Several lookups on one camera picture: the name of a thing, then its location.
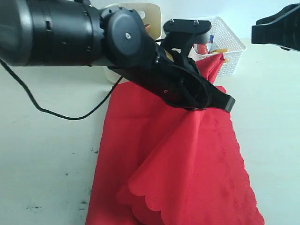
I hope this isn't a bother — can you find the blue white milk carton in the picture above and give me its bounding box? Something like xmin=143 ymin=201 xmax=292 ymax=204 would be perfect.
xmin=207 ymin=35 xmax=214 ymax=52

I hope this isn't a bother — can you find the white woven plastic basket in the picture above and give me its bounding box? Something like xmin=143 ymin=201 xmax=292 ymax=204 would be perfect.
xmin=193 ymin=16 xmax=246 ymax=77

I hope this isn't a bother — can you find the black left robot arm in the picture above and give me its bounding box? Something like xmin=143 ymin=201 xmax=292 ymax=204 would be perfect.
xmin=0 ymin=0 xmax=235 ymax=112

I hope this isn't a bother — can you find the orange cheese wedge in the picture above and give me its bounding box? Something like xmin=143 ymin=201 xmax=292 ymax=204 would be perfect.
xmin=210 ymin=48 xmax=228 ymax=53

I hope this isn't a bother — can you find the red table cloth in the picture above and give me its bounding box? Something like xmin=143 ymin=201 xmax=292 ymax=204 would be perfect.
xmin=85 ymin=52 xmax=267 ymax=225

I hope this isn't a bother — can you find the cream plastic bin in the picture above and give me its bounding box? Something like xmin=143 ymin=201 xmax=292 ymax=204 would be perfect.
xmin=103 ymin=2 xmax=162 ymax=85

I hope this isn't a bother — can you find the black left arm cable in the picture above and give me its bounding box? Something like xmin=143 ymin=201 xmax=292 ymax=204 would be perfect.
xmin=0 ymin=58 xmax=124 ymax=121

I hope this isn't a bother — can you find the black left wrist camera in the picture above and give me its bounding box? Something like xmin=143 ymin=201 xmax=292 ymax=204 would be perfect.
xmin=160 ymin=19 xmax=212 ymax=56

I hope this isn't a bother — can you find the red sausage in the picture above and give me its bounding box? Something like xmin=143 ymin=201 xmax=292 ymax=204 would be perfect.
xmin=197 ymin=44 xmax=209 ymax=55

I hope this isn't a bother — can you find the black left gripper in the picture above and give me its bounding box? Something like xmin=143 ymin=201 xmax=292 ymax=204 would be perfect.
xmin=109 ymin=45 xmax=235 ymax=113

